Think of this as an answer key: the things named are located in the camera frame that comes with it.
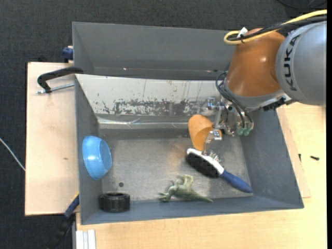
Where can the black rubber toy tyre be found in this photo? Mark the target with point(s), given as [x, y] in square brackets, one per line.
[114, 202]

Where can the blue plastic bowl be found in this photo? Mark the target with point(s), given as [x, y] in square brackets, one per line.
[94, 157]

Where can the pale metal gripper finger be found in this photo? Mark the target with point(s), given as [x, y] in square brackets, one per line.
[214, 135]
[210, 103]

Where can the grey metal bin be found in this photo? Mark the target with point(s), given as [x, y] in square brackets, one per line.
[155, 162]

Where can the small black screw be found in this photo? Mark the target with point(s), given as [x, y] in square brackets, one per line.
[315, 158]

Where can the orange plastic cup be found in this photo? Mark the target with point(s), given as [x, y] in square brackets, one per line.
[198, 131]

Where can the green toy dinosaur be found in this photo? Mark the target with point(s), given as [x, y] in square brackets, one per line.
[185, 192]

